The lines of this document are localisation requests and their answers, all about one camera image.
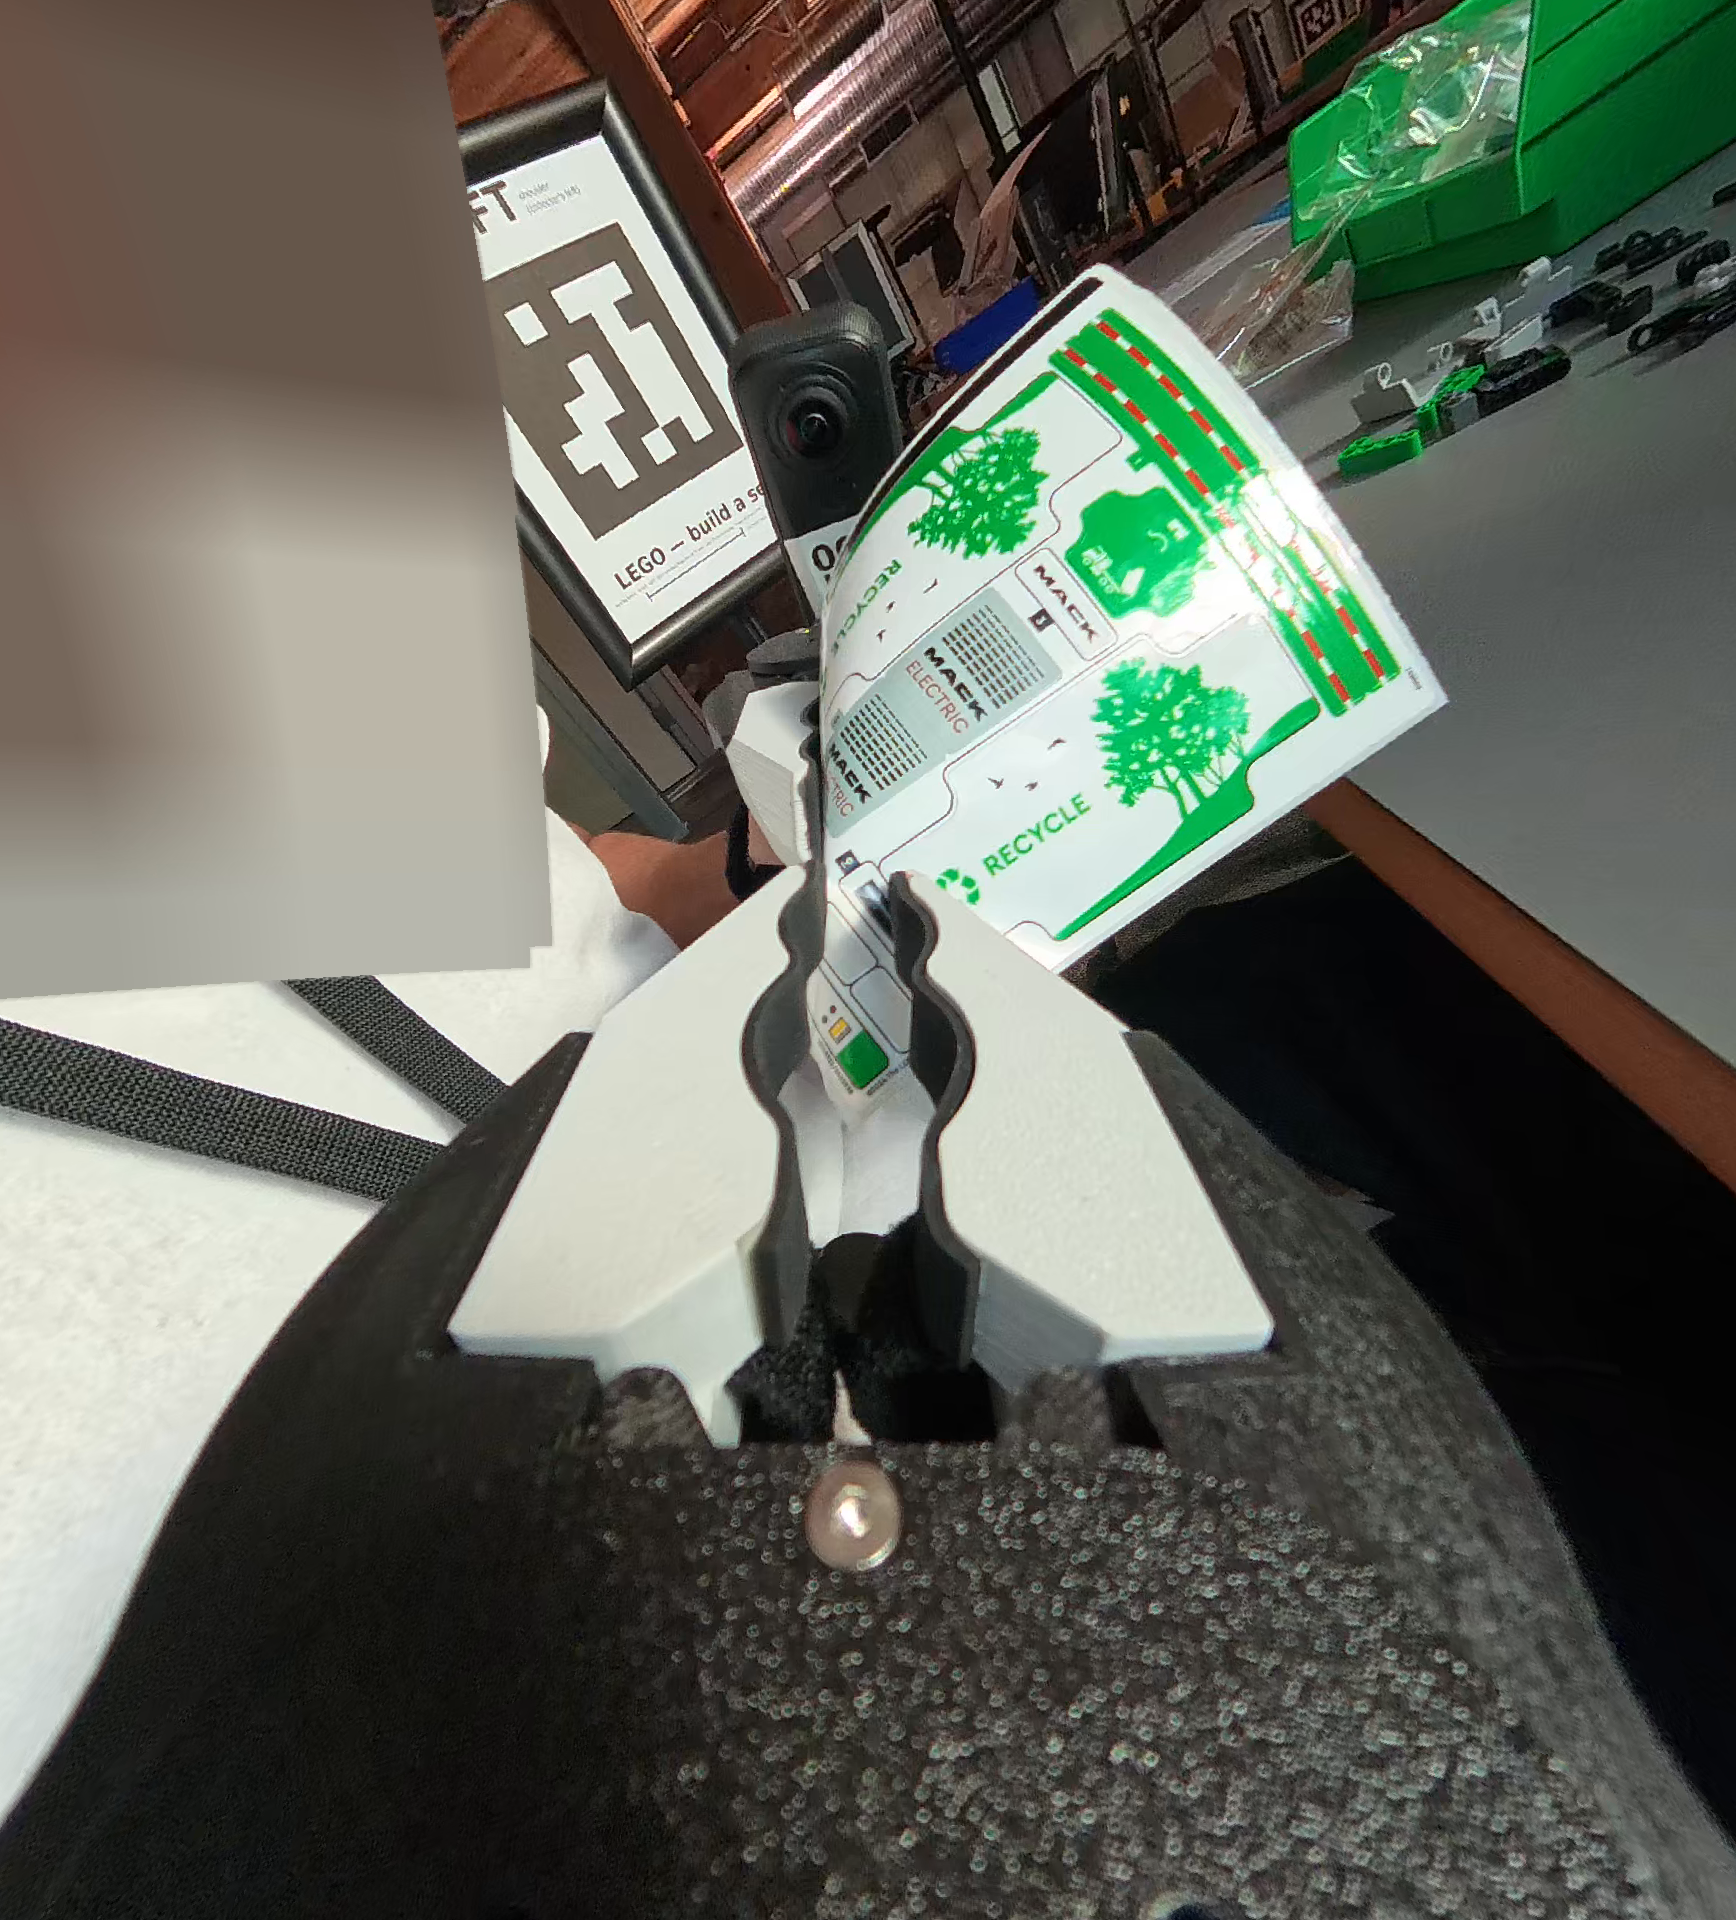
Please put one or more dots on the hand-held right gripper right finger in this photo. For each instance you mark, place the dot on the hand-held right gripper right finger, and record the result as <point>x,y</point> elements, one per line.
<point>1093,1187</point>

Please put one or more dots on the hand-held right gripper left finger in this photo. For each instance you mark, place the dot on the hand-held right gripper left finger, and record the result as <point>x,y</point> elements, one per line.
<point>628,1169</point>

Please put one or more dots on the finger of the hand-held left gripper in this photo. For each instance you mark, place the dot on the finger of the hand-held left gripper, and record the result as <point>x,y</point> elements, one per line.
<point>778,767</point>

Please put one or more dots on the green and white sticker sheet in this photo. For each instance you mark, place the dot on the green and white sticker sheet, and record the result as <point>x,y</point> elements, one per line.
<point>1110,720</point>

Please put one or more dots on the person's left forearm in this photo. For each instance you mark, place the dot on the person's left forearm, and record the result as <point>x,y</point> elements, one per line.
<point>657,884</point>

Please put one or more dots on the scattered black white lego parts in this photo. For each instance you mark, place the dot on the scattered black white lego parts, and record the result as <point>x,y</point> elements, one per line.
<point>1677,321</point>

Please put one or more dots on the blue storage crate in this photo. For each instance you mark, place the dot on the blue storage crate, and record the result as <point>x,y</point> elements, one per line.
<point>982,320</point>

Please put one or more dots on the clear plastic bag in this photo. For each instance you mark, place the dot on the clear plastic bag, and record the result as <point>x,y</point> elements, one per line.
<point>1273,308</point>
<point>1408,136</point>

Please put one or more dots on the green plastic bin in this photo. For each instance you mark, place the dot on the green plastic bin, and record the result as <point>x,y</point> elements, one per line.
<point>1631,136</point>

